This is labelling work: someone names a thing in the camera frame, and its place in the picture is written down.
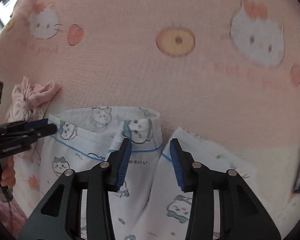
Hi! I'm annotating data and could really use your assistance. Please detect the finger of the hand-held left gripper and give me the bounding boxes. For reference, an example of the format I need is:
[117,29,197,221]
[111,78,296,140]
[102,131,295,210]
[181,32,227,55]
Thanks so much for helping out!
[5,124,58,145]
[5,119,50,133]

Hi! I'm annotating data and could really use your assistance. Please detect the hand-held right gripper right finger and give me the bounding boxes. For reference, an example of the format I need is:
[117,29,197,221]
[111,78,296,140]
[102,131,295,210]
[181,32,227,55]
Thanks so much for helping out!
[169,138,282,240]

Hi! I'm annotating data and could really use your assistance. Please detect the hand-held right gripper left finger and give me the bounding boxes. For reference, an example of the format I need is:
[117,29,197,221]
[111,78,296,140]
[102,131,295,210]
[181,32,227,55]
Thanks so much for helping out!
[19,137,132,240]

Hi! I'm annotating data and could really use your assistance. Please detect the white cartoon print pants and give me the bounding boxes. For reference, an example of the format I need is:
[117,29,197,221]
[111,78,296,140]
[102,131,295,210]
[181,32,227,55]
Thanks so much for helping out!
[41,106,257,240]

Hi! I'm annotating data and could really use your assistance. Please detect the person's left hand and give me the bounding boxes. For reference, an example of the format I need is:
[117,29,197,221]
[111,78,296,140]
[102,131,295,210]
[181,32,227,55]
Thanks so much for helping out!
[0,157,17,189]

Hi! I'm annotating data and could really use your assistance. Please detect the pink printed garment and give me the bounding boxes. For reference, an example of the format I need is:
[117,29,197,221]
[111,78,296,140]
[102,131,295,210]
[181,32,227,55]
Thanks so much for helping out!
[6,76,63,155]

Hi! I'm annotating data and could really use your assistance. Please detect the pink cat print sofa cover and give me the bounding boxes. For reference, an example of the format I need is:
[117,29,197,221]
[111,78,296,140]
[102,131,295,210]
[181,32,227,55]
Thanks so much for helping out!
[0,0,300,240]

